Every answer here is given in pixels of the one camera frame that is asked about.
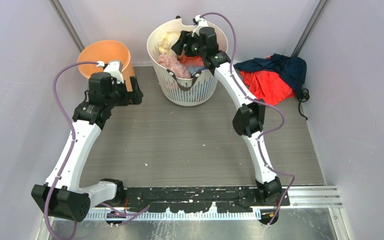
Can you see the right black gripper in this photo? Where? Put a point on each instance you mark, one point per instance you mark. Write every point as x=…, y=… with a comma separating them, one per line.
x=177, y=47

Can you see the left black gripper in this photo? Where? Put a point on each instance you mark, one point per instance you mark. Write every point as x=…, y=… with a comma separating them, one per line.
x=134, y=98

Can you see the pale yellow trash bag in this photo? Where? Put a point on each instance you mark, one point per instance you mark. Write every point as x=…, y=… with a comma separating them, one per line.
x=167, y=41

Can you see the white slotted laundry basket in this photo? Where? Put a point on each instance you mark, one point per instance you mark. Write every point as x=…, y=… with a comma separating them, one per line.
x=184, y=92

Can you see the orange plastic trash bin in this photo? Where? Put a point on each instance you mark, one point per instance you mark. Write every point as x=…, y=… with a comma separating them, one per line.
x=110, y=50

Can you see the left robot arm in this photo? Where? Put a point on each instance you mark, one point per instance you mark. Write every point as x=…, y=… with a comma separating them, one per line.
x=61, y=195

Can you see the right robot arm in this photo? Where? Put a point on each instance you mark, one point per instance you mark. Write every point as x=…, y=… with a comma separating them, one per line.
x=249, y=118

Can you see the red plastic trash bag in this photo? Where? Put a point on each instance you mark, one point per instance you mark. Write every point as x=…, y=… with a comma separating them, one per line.
x=194, y=61

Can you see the pink plastic trash bag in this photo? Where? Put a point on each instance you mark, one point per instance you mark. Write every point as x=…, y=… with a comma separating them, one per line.
x=171, y=63

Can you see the blue plastic trash bag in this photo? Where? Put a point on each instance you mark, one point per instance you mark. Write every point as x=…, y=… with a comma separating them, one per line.
x=193, y=69

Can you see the red cloth garment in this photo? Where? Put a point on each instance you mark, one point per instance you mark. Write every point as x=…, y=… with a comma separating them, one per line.
x=263, y=78

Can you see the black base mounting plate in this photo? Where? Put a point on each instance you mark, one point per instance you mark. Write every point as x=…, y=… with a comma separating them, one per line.
x=226, y=199

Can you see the navy blue cloth garment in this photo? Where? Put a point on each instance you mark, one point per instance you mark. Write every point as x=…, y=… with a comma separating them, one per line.
x=292, y=70

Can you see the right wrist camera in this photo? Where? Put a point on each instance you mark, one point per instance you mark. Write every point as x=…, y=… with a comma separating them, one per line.
x=199, y=23

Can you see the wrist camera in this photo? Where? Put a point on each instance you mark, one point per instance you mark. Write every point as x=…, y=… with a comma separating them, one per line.
x=114, y=68
x=199, y=23

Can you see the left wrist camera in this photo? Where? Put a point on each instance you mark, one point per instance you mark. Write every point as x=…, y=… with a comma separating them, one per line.
x=114, y=68

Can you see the aluminium rail frame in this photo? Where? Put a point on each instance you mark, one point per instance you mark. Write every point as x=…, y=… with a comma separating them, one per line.
x=300, y=197

